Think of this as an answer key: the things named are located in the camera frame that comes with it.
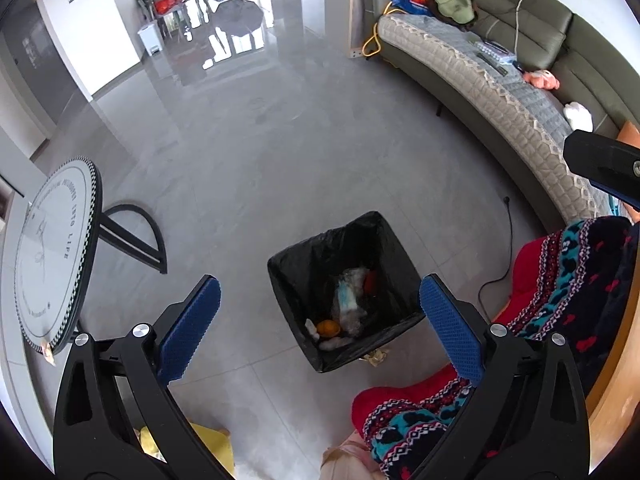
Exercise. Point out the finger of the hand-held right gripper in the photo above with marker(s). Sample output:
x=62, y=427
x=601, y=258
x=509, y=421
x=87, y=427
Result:
x=600, y=160

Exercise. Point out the red box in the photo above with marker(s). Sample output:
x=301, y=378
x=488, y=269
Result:
x=167, y=5

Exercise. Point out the round white side table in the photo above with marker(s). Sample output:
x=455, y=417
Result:
x=45, y=250

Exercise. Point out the dark remote control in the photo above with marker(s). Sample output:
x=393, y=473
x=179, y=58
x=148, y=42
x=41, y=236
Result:
x=492, y=64

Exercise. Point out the green hat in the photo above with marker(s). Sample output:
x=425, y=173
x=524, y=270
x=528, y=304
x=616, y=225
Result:
x=450, y=2

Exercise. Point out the white tissue wad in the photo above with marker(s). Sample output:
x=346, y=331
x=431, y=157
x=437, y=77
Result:
x=335, y=343

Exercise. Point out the grey quilted sofa cover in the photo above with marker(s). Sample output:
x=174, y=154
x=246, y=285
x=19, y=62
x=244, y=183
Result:
x=475, y=75

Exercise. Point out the orange fruit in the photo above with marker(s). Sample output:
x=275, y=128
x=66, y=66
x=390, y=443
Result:
x=327, y=328

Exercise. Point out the green sofa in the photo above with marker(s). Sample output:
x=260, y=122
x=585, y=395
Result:
x=590, y=35

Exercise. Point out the clear flat packet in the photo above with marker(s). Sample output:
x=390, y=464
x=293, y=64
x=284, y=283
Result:
x=497, y=50

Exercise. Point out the long orange cushion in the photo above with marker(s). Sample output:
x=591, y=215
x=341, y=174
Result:
x=629, y=132

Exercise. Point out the white pedal bin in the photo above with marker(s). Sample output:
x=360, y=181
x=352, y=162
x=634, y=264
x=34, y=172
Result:
x=150, y=39

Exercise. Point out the clear plastic wrapper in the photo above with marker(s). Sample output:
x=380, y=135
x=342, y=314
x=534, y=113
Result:
x=357, y=325

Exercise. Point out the trash bin with black liner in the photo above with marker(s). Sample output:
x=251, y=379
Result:
x=300, y=280

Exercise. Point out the yellowish crumpled paper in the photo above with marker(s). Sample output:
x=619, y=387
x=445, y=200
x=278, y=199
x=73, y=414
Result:
x=375, y=356

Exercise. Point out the yellow plastic bag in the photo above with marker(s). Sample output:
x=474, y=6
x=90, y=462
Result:
x=212, y=450

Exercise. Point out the pink plush toy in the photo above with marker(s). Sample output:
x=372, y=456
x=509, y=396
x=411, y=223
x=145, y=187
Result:
x=540, y=80

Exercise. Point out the grey umbrella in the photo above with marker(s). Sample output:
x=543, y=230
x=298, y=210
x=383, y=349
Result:
x=237, y=16

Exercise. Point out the beige slipper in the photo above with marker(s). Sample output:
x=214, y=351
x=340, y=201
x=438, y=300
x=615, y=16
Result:
x=345, y=460

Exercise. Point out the white plush toy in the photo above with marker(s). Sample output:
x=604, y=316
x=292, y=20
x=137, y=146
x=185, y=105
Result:
x=579, y=116

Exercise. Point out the blue face mask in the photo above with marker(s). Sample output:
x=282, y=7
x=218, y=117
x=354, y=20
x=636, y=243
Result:
x=347, y=300

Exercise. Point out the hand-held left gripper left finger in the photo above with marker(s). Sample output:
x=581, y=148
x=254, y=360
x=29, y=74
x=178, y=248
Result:
x=192, y=330

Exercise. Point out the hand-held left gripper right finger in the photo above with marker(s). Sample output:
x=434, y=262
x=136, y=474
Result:
x=450, y=330

